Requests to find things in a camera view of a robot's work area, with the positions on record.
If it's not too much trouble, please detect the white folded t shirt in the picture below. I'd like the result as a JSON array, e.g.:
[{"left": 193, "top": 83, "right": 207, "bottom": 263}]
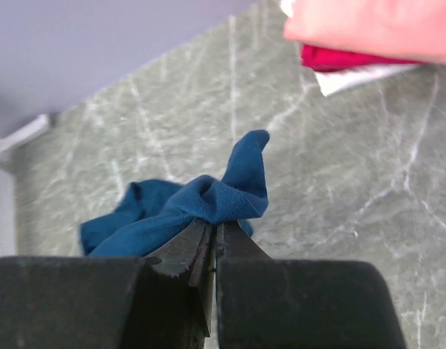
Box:
[{"left": 279, "top": 0, "right": 423, "bottom": 97}]

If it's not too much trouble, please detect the white rack foot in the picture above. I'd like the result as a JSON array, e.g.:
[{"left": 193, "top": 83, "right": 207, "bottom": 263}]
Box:
[{"left": 0, "top": 113, "right": 60, "bottom": 161}]

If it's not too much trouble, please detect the salmon folded t shirt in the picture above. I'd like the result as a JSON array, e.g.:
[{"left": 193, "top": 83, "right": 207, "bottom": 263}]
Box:
[{"left": 284, "top": 0, "right": 446, "bottom": 64}]

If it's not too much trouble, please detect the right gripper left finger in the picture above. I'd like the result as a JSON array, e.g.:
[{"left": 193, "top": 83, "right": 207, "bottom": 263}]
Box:
[{"left": 146, "top": 220, "right": 212, "bottom": 338}]

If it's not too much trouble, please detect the blue t shirt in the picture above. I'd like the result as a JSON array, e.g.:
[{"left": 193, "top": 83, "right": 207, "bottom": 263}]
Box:
[{"left": 79, "top": 129, "right": 270, "bottom": 257}]

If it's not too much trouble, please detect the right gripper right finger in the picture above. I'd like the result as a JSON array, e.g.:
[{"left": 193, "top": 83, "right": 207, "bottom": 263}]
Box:
[{"left": 216, "top": 222, "right": 274, "bottom": 271}]

